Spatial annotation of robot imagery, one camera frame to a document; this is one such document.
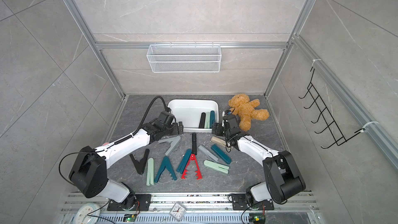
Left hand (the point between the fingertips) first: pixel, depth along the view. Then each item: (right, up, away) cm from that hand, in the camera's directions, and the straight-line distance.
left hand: (179, 125), depth 87 cm
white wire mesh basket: (+1, +43, +13) cm, 45 cm away
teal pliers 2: (-7, -21, -2) cm, 23 cm away
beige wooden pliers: (+24, -10, +5) cm, 26 cm away
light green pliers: (+17, +1, +14) cm, 22 cm away
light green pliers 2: (+22, -22, -5) cm, 32 cm away
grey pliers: (+17, -16, -1) cm, 23 cm away
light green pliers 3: (-14, -24, -6) cm, 29 cm away
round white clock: (-32, -33, -26) cm, 53 cm away
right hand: (+23, -1, +3) cm, 24 cm away
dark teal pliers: (+20, +3, +16) cm, 26 cm away
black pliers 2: (+8, -11, +3) cm, 14 cm away
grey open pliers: (-4, -11, +5) cm, 12 cm away
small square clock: (+2, -38, -17) cm, 42 cm away
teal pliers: (+2, -22, -4) cm, 22 cm away
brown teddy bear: (+42, +9, +14) cm, 45 cm away
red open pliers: (+11, -26, -6) cm, 29 cm away
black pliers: (+13, 0, +13) cm, 18 cm away
